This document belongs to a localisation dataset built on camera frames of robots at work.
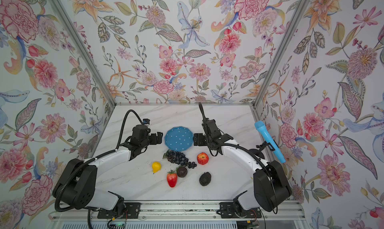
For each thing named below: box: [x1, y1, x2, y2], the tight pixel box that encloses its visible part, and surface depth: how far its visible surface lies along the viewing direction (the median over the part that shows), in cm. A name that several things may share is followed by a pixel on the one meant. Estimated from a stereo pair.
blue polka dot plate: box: [164, 126, 194, 152], surface depth 103 cm
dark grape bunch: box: [162, 150, 197, 169], surface depth 90 cm
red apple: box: [197, 152, 209, 165], surface depth 88 cm
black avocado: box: [199, 171, 212, 187], surface depth 82 cm
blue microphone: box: [254, 120, 286, 164], surface depth 76 cm
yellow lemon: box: [152, 161, 162, 174], surface depth 88 cm
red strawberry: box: [167, 169, 178, 188], surface depth 83 cm
